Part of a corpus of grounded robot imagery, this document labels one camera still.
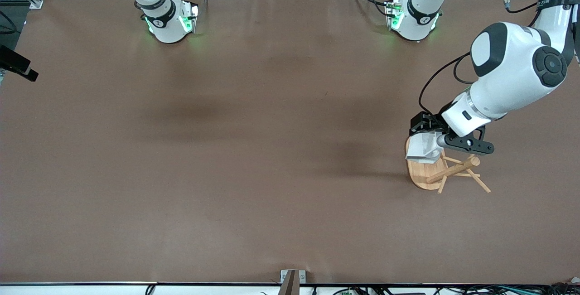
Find white faceted cup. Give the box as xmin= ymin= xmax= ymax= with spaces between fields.
xmin=405 ymin=132 xmax=447 ymax=165

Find left arm base connector panel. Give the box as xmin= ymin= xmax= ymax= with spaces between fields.
xmin=384 ymin=0 xmax=405 ymax=31

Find right arm base connector panel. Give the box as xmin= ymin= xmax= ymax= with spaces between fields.
xmin=180 ymin=1 xmax=200 ymax=34

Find wooden cup rack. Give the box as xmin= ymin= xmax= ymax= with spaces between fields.
xmin=406 ymin=140 xmax=492 ymax=194

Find brown table cover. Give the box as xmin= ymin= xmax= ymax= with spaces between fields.
xmin=0 ymin=0 xmax=580 ymax=285

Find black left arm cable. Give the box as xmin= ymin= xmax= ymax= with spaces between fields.
xmin=418 ymin=52 xmax=475 ymax=114

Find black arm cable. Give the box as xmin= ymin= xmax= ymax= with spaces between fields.
xmin=418 ymin=52 xmax=475 ymax=114
xmin=0 ymin=10 xmax=17 ymax=35

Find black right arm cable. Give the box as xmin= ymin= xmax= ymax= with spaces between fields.
xmin=0 ymin=10 xmax=17 ymax=35

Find tangled cables below table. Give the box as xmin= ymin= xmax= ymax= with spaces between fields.
xmin=331 ymin=283 xmax=580 ymax=295

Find metal bracket plate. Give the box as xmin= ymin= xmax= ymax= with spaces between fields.
xmin=280 ymin=270 xmax=307 ymax=285

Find dark camera post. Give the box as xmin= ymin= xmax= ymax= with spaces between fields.
xmin=278 ymin=270 xmax=300 ymax=295

